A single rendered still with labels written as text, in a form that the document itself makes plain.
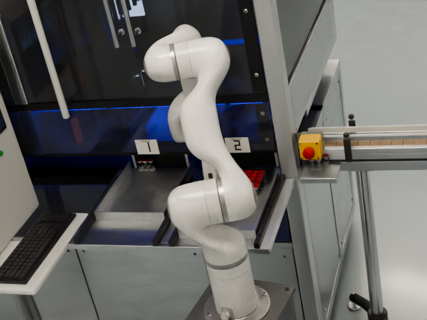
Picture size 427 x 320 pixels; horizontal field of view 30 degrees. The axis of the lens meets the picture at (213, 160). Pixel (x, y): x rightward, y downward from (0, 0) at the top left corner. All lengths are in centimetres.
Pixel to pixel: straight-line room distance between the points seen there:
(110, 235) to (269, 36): 84
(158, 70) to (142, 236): 72
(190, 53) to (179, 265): 125
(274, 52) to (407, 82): 289
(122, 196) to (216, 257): 84
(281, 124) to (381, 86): 274
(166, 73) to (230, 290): 61
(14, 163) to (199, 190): 112
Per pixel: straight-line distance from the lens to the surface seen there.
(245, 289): 220
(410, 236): 393
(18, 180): 302
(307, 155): 267
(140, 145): 288
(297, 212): 286
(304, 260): 298
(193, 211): 203
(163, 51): 213
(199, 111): 207
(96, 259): 329
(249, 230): 250
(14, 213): 301
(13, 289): 275
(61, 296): 352
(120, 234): 269
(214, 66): 210
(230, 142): 276
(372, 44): 603
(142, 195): 286
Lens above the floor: 233
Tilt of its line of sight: 29 degrees down
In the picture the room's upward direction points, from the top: 12 degrees counter-clockwise
